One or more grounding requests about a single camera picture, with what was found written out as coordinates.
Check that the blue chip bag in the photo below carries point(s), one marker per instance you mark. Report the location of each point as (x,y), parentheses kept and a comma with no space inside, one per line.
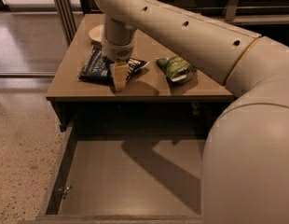
(97,68)

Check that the metal frame post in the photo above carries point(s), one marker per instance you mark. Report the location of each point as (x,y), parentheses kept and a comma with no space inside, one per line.
(67,19)

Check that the green chip bag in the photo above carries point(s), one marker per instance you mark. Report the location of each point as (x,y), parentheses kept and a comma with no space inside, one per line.
(176,69)

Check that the open top drawer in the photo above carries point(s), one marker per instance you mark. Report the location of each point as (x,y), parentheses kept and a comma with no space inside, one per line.
(126,174)

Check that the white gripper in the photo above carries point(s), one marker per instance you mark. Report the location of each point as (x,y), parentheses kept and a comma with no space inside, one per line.
(116,51)

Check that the white paper bowl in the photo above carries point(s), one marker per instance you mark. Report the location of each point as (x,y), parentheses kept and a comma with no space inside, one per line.
(95,33)

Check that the brown cabinet with top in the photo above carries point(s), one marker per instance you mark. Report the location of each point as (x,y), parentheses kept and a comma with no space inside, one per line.
(66,93)

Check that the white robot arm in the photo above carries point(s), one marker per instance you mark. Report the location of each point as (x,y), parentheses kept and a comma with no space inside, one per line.
(245,164)

